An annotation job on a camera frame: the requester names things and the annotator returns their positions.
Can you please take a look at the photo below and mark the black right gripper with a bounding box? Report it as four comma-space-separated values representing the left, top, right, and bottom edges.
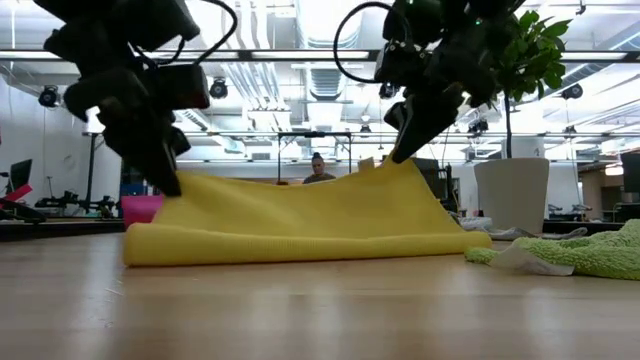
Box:
383, 37, 501, 164

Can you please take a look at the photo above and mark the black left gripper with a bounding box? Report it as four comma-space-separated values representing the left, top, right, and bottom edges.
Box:
64, 67, 192, 197

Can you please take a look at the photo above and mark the pink plastic bin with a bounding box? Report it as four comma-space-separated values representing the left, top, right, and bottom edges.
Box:
121, 194, 165, 231

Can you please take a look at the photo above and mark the yellow towel with white tag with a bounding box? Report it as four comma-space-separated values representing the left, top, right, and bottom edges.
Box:
123, 155, 494, 268

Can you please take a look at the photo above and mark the grey microfiber towel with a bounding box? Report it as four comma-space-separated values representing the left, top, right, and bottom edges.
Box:
457, 215, 539, 242

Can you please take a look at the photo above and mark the black monitor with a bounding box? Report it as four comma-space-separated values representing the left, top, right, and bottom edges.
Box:
413, 157, 451, 201
621, 152, 640, 194
9, 158, 34, 192

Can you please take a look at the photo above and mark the potted tree in white pot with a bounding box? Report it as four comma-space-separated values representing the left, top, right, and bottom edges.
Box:
469, 9, 573, 234

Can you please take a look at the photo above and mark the red panel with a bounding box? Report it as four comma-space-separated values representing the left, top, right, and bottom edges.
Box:
0, 183, 32, 204

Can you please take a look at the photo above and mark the lime green fluffy towel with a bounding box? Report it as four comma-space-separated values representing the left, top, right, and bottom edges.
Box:
464, 218, 640, 281

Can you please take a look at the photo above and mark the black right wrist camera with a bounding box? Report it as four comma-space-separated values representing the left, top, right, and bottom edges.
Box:
374, 41, 434, 85

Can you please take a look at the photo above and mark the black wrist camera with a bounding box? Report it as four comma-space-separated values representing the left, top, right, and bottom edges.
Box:
374, 41, 434, 85
149, 63, 211, 110

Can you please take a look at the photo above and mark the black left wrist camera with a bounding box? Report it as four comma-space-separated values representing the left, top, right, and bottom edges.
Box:
149, 63, 211, 110

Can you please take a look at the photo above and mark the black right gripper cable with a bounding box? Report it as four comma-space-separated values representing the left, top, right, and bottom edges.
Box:
333, 1, 401, 85

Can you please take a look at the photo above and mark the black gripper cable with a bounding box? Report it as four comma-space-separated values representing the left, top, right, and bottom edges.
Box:
333, 1, 401, 85
132, 0, 239, 67

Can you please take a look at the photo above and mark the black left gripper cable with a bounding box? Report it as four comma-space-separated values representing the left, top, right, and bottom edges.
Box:
132, 0, 239, 67

